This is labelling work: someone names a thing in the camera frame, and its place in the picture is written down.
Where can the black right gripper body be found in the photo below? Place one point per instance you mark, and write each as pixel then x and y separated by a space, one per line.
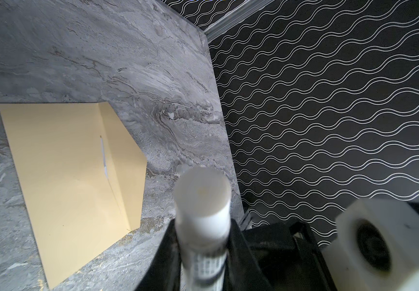
pixel 288 257

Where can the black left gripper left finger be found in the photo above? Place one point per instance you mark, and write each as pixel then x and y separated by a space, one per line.
pixel 164 272

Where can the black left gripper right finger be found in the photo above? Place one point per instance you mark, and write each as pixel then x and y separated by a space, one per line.
pixel 242 272

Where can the small glue stick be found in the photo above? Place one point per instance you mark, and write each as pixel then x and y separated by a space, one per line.
pixel 202 197

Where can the tan kraft envelope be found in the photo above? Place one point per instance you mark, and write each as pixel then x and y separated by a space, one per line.
pixel 76 213

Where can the blue floral letter paper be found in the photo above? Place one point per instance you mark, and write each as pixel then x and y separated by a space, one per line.
pixel 104 156

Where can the aluminium corner post right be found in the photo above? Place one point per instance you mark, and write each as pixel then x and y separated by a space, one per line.
pixel 234 17

